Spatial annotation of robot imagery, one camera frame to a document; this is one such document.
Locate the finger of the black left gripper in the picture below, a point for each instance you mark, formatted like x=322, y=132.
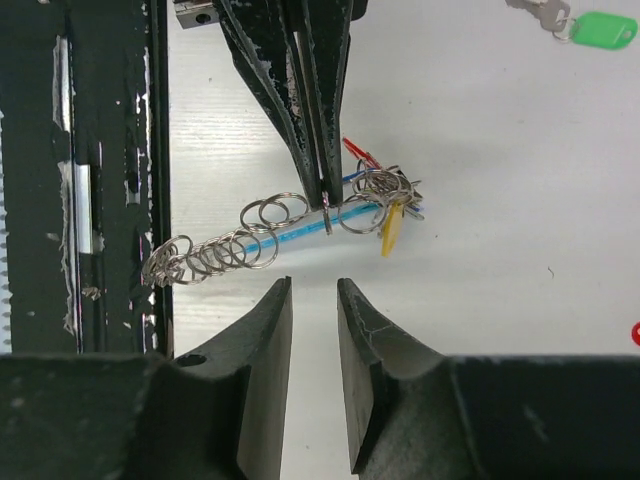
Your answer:
x=260, y=38
x=318, y=33

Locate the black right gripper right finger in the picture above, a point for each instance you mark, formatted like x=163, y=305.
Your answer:
x=415, y=413

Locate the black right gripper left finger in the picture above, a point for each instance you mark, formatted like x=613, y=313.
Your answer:
x=215, y=412

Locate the metal keyring holder with keys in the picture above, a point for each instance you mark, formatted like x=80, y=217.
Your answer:
x=265, y=224

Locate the key with yellow oval tag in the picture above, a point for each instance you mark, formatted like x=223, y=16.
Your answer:
x=392, y=228

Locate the key with red tag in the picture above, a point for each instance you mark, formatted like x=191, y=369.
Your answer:
x=635, y=334

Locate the key with green tag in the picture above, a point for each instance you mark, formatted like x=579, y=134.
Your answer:
x=594, y=29

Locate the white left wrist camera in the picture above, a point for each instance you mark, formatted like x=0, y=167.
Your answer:
x=195, y=13

